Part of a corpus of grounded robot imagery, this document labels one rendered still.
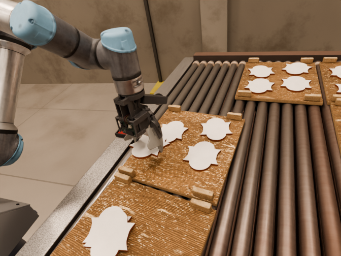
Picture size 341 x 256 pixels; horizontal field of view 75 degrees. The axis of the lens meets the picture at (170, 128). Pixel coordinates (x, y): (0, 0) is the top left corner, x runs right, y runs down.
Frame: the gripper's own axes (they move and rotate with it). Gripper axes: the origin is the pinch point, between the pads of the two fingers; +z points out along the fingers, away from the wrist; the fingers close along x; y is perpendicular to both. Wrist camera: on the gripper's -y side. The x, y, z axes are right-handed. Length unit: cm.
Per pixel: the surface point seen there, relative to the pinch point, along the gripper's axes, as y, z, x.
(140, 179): 7.5, 9.0, -0.1
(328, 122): -48, 9, 46
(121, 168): 8.7, 6.3, -6.6
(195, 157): -7.9, 7.4, 11.9
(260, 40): -248, 33, -34
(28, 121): -52, 94, -283
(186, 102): -41.1, 7.8, -11.2
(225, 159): -12.4, 8.3, 20.7
